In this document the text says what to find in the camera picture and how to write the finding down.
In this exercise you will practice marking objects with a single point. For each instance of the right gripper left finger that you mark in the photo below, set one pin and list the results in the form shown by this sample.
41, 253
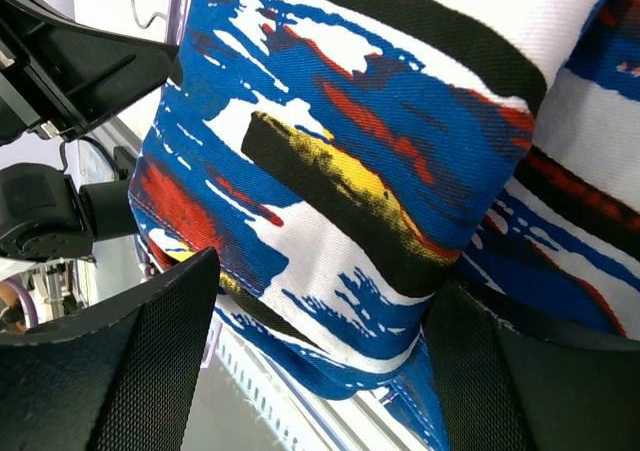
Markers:
118, 375

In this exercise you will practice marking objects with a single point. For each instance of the lilac clothes hanger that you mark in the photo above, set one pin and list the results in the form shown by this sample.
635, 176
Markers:
175, 18

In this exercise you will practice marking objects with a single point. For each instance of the blue patterned trousers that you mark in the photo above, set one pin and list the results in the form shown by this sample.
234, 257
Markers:
348, 158

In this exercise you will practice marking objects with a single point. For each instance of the aluminium mounting rail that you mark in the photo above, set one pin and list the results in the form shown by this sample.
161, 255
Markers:
121, 143

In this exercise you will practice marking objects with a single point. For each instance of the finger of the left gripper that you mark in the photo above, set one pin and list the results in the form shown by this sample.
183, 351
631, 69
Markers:
63, 79

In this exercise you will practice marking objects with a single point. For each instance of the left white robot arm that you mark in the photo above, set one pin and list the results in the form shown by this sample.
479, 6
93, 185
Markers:
44, 216

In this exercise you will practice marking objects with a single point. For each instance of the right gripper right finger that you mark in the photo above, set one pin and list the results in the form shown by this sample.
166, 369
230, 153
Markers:
511, 378

